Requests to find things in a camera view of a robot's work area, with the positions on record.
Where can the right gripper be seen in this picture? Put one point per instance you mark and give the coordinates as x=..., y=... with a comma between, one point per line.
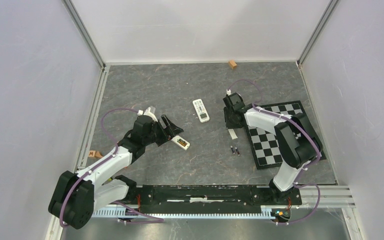
x=228, y=125

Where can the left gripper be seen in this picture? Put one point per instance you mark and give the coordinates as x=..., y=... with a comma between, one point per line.
x=168, y=132

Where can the white remote control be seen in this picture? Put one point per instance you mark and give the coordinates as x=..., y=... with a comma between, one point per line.
x=201, y=110
x=174, y=140

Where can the AAA battery gold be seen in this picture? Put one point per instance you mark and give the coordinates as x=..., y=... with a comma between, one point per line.
x=182, y=142

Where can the white battery cover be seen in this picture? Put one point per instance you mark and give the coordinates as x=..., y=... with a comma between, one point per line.
x=232, y=134

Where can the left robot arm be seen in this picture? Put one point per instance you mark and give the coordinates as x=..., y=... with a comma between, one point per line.
x=78, y=194

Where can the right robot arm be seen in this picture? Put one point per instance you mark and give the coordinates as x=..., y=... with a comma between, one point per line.
x=298, y=143

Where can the black white chessboard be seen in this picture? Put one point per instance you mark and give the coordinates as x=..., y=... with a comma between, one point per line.
x=263, y=144

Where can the small wooden block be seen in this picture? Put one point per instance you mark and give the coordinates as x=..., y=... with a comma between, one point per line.
x=232, y=64

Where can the wooden arch block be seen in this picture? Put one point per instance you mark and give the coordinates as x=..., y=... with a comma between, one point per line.
x=98, y=155

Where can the wooden letter block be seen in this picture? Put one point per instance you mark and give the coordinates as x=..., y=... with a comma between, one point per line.
x=92, y=154

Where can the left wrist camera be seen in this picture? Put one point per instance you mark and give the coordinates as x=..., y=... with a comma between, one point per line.
x=150, y=112

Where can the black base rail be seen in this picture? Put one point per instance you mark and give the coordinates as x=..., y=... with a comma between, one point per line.
x=208, y=199

